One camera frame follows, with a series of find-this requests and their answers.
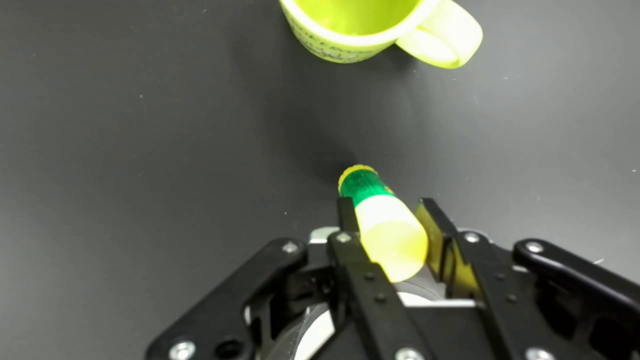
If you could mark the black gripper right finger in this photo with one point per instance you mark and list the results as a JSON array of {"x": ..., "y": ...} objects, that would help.
[{"x": 475, "y": 268}]

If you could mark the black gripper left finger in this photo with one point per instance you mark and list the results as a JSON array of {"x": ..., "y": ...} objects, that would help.
[{"x": 384, "y": 326}]

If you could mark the lime green mug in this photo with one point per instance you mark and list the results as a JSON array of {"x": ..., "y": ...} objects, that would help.
[{"x": 438, "y": 33}]

